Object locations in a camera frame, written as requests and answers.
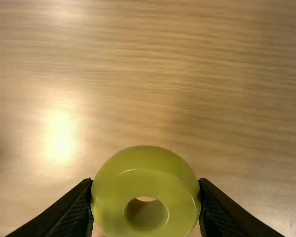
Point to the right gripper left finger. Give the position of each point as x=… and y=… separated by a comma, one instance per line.
x=64, y=214

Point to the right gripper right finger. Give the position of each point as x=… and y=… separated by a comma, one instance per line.
x=224, y=214

